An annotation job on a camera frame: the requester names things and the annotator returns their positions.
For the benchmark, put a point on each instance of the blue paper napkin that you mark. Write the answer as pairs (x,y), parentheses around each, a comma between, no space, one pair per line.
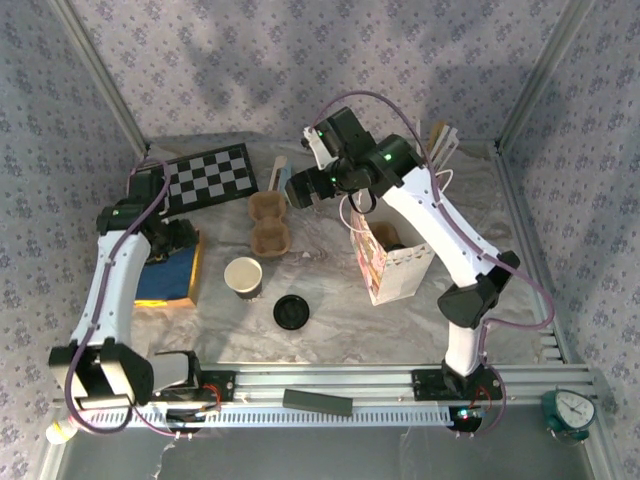
(165,280)

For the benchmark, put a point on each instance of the brown pulp cup carrier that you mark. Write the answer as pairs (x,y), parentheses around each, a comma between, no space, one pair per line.
(385,232)
(270,240)

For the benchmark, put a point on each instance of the white cartoon print paper bag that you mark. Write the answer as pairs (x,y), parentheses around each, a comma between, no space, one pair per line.
(395,275)

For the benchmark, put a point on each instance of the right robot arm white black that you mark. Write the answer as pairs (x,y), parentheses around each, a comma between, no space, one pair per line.
(440,225)

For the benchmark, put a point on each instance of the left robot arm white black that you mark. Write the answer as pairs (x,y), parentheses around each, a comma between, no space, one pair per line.
(112,285)

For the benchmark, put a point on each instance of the light blue flat stick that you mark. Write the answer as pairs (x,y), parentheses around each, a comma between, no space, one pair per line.
(285,182)

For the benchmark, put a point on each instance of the wooden stir stick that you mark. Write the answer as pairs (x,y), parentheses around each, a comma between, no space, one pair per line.
(436,140)

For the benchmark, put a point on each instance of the black white chessboard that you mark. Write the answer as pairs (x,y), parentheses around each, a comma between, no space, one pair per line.
(215,175)

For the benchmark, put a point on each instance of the black rectangular block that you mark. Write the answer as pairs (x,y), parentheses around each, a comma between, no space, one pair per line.
(315,401)

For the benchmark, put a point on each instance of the pink tube with white cap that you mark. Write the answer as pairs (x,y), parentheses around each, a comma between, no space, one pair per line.
(60,432)

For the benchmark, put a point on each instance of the teal alarm clock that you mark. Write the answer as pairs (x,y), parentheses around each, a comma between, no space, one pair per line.
(575,407)

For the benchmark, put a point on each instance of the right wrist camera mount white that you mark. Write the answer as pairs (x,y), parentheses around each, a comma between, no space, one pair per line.
(316,150)

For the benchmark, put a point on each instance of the aluminium frame post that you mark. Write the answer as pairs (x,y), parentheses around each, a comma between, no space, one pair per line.
(102,75)
(544,75)

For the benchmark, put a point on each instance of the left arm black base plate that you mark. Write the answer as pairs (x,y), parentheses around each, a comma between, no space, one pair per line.
(225,385)

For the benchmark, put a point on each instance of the aluminium mounting rail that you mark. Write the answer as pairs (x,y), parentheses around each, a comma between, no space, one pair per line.
(350,380)

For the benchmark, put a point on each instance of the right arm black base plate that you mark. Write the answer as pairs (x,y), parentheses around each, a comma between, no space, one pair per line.
(425,385)

